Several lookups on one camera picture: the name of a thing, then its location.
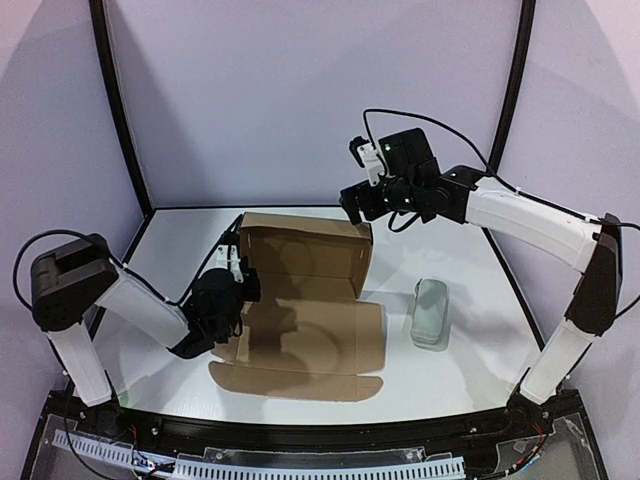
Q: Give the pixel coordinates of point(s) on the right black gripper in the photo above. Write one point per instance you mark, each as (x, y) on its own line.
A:
(357, 201)

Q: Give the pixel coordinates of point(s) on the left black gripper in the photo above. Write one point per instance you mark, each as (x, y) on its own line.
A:
(251, 282)

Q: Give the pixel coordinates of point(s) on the brown cardboard box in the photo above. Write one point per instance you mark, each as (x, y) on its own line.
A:
(310, 336)

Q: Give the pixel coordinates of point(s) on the pale green glasses case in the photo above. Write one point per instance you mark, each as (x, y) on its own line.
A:
(429, 314)

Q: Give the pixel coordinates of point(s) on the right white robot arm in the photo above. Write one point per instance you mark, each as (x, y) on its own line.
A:
(403, 178)

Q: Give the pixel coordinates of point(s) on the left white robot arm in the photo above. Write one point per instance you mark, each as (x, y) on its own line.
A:
(83, 275)

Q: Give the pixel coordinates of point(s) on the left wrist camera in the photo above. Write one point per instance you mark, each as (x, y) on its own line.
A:
(227, 257)

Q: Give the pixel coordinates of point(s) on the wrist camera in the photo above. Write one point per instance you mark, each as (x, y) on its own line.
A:
(227, 257)
(370, 159)

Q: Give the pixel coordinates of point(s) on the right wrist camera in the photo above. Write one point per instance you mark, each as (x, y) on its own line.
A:
(370, 159)

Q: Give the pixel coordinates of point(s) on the black front frame rail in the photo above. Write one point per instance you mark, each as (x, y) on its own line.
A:
(169, 433)

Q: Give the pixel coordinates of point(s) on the white slotted cable duct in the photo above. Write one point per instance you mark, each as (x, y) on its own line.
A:
(398, 464)

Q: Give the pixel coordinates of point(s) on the right black frame post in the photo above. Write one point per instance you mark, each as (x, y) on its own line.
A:
(514, 82)

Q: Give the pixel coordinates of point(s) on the black frame post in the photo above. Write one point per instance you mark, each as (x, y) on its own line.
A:
(101, 32)
(514, 82)

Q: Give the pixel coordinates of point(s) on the left black frame post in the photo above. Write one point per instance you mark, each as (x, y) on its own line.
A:
(101, 32)

